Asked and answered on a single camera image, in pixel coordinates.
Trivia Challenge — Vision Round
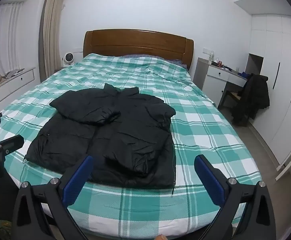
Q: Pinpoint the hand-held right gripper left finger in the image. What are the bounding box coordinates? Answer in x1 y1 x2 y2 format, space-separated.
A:
12 155 94 240

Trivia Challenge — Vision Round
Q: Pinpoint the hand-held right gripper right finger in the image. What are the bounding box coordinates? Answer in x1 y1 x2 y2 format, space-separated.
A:
194 154 277 240

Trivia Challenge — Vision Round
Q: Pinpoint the black puffer jacket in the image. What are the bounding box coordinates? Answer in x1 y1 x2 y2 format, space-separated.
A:
23 83 177 195

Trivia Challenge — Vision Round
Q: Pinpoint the person's dark trouser leg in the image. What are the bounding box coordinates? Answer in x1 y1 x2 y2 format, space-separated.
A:
0 177 20 230

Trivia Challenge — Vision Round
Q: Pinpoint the white window drawer cabinet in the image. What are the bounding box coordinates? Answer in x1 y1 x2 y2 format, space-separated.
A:
0 67 36 115

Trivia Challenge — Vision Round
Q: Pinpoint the grey cloth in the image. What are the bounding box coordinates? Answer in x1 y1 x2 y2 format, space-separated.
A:
6 69 25 78

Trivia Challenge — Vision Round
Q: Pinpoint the bed with green plaid cover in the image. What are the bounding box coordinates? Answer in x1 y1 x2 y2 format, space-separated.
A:
0 53 263 238

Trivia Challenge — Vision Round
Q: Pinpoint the green patterned slipper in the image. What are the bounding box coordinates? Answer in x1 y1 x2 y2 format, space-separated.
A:
0 219 12 240

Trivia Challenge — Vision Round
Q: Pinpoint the white sheer curtain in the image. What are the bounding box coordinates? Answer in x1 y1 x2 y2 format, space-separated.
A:
0 1 26 78

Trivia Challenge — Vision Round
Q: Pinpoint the white desk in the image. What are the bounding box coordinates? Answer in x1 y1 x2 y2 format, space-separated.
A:
193 57 248 109

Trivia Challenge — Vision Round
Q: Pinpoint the small white fan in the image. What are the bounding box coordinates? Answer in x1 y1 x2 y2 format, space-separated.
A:
62 52 73 67

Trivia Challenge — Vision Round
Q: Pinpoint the beige curtain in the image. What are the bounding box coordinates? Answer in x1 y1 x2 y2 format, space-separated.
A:
39 0 66 80

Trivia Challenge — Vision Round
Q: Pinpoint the white wardrobe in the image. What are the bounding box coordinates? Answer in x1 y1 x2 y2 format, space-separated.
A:
234 0 291 180

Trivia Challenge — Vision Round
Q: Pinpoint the wooden headboard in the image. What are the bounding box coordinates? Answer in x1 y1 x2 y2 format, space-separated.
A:
83 29 194 71

